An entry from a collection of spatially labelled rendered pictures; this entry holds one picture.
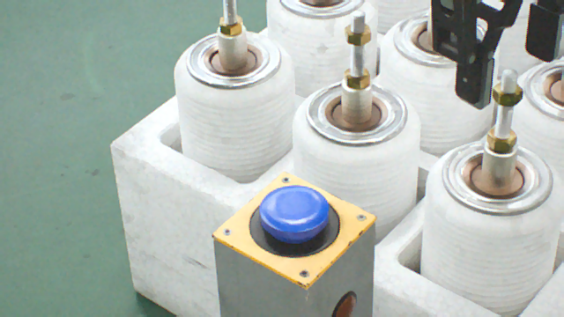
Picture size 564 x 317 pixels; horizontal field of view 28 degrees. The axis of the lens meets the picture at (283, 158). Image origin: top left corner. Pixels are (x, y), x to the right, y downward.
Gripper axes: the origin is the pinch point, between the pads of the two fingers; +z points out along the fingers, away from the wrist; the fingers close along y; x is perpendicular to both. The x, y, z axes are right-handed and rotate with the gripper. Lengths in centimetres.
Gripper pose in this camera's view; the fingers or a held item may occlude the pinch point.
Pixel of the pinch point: (509, 62)
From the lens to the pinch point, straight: 73.3
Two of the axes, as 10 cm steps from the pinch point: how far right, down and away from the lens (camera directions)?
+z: 0.4, 7.6, 6.5
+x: 6.8, 4.5, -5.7
